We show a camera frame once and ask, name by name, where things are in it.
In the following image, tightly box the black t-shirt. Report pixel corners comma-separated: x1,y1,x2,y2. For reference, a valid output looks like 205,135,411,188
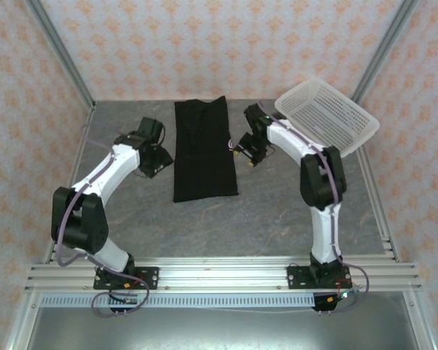
173,95,239,204

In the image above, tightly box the white perforated plastic basket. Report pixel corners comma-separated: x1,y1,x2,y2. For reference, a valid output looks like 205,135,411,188
274,78,381,159

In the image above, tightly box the shiny metal sheet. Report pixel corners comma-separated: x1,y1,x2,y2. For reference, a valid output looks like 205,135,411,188
28,308,424,350

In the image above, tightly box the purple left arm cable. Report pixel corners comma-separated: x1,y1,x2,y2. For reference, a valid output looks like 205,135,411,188
56,123,150,319

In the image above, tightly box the aluminium side rail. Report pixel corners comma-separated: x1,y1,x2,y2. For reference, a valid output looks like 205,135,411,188
356,149,438,350
3,107,96,350

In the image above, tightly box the aluminium rail beam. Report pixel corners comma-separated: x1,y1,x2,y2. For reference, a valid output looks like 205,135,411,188
25,257,423,293

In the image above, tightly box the aluminium frame post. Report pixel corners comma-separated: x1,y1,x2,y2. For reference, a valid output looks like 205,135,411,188
349,0,420,106
24,0,96,111

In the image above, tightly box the white slotted cable duct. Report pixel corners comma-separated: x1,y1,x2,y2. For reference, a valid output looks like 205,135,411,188
39,294,317,310

